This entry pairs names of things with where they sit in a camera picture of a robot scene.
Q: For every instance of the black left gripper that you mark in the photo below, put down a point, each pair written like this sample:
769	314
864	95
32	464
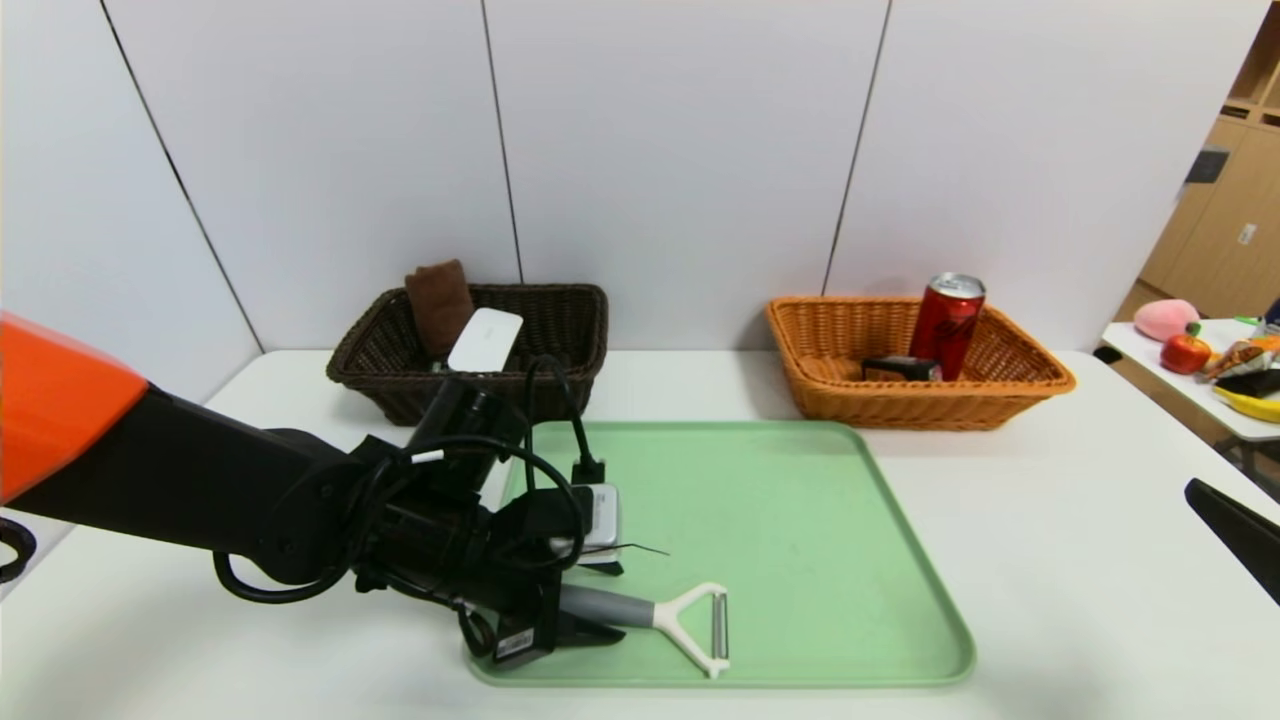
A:
527	628

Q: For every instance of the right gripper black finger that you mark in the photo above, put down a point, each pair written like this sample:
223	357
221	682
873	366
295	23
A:
1245	530

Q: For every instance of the white rectangular case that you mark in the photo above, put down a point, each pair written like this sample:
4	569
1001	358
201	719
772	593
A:
486	338

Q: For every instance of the brown towel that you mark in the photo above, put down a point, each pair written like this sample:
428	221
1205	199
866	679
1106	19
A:
440	300

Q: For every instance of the red soda can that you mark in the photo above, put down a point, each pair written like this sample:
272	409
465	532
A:
946	327

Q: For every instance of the black chewing gum box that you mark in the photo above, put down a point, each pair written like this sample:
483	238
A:
900	368

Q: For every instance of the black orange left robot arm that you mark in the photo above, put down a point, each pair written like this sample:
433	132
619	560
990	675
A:
200	470

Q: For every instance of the dark brown wicker basket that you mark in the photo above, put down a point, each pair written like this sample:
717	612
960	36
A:
570	330

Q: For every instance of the orange wicker basket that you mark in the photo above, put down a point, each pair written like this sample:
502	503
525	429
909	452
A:
850	400

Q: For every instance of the yellow banana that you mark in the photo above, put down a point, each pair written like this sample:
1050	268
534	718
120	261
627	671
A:
1250	405

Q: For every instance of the black flat packet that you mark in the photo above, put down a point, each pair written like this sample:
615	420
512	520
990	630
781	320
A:
1255	382

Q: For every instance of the colourful snack bag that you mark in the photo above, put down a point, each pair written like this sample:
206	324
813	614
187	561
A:
1240	358

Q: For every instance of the red apple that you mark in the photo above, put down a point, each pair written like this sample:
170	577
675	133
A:
1186	354

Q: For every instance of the white side table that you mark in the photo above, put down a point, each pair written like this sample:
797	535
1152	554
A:
1140	350

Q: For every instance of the clear plastic bottle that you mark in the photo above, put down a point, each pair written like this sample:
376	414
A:
1273	315

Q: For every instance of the light green plastic tray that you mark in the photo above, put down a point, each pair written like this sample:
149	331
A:
800	520

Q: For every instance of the pink peach plush toy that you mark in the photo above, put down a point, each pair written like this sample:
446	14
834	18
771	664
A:
1165	320

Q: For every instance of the wooden cabinet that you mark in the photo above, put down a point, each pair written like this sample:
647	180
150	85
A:
1220	260

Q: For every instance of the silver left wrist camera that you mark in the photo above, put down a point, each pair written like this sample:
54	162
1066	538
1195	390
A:
603	515

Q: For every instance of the dark grey wall box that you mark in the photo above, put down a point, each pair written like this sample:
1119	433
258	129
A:
1207	166

